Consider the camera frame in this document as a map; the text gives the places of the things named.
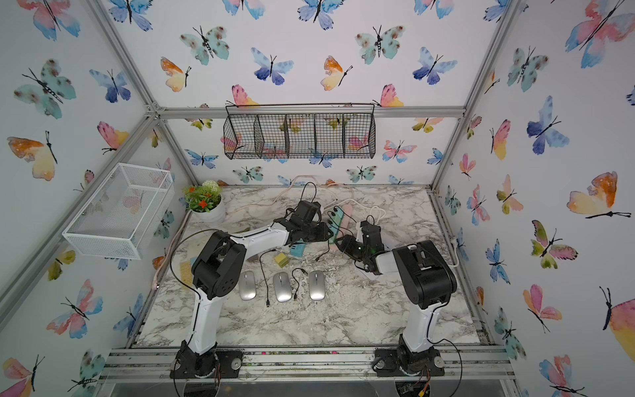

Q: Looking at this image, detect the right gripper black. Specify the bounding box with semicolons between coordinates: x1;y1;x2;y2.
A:
333;233;370;261

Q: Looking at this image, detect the pink power strip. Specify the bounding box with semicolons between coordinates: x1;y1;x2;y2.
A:
326;203;354;244

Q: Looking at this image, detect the yellow charger plug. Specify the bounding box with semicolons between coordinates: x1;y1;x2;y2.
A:
274;252;290;268

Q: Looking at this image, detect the silver mouse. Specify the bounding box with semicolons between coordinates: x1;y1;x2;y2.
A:
308;271;326;301
238;271;257;301

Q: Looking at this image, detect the grey mouse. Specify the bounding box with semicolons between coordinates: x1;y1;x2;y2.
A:
273;271;293;303

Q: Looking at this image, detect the black usb cable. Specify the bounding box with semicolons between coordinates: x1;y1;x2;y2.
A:
290;267;309;301
257;247;279;308

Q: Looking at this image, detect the blue power strip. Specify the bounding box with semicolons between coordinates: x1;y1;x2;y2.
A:
289;242;306;258

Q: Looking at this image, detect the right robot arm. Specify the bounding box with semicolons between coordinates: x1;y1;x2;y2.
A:
336;221;457;377

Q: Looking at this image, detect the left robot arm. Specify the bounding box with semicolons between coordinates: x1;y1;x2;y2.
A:
170;200;333;380

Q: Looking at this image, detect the potted plant white pot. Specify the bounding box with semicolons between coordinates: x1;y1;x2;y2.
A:
182;180;227;225

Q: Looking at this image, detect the white power cord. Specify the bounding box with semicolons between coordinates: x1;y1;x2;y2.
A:
321;185;460;269

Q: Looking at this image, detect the black wire wall basket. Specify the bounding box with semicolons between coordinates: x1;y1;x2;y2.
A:
221;103;376;160

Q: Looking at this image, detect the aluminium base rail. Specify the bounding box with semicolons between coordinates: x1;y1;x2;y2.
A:
100;345;515;383

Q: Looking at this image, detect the white mesh wall basket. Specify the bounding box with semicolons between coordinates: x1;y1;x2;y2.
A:
62;163;175;260

